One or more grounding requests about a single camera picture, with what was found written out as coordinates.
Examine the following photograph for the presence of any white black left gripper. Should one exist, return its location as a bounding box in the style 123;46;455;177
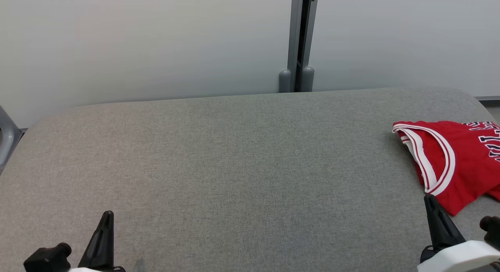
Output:
68;211;126;272

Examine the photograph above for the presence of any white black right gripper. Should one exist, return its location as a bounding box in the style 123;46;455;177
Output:
417;194;500;272

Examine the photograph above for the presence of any red white basketball jersey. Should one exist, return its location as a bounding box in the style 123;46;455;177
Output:
393;121;500;217

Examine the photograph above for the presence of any grey partition post with feet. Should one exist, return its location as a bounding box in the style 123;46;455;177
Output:
279;0;319;93

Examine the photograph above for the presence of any grey metal frame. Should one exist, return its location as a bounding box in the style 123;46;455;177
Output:
0;106;23;175

